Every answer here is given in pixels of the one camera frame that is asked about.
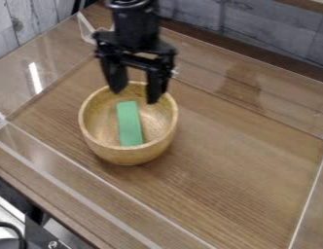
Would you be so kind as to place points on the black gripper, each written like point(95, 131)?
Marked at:
point(135, 45)

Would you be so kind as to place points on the green rectangular block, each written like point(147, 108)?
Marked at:
point(130, 124)

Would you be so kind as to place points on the round wooden bowl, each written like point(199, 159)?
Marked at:
point(99, 124)

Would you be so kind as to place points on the clear acrylic corner bracket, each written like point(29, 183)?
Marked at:
point(87, 29)

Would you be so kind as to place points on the black metal table bracket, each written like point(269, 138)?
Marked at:
point(39, 238)

